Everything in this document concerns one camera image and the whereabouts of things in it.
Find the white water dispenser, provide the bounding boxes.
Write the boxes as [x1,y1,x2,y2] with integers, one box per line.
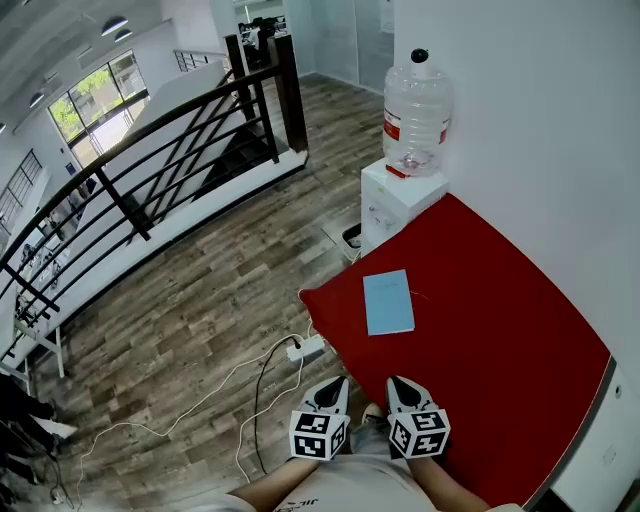
[359,159,452,259]

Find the dark stair railing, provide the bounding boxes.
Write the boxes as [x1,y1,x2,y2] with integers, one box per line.
[0,33,310,327]

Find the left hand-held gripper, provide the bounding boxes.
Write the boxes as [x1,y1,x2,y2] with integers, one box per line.
[289,375,352,462]

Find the large window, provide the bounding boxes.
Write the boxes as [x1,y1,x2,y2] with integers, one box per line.
[47,48,152,169]

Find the person's left forearm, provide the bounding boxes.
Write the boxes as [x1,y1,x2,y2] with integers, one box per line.
[230,455,322,512]

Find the person's right forearm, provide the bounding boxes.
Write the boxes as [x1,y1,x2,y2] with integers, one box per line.
[405,453,494,512]

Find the black cable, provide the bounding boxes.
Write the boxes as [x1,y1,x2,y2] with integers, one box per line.
[253,337,302,476]

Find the light blue notebook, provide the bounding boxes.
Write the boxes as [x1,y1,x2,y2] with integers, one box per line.
[362,269,417,338]

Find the person's jeans legs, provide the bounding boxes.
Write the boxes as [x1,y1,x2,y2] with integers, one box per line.
[348,423,392,457]

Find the person's white shirt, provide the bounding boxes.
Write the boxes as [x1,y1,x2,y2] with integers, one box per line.
[187,447,529,512]

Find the red tablecloth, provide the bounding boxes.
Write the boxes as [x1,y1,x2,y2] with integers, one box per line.
[298,192,613,512]

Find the clear water bottle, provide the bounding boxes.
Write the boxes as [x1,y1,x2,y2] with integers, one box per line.
[382,47,454,179]

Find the white metal desk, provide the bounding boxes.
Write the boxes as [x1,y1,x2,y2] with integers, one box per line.
[0,279,67,397]

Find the white cable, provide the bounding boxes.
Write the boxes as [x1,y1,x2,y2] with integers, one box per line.
[73,319,321,512]

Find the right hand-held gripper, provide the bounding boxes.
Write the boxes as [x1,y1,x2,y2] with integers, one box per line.
[385,375,452,461]

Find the white power strip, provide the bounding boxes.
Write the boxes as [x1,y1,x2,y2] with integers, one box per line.
[285,335,327,363]

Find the white cabinet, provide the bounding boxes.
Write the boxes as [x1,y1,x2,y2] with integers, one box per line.
[522,355,640,512]

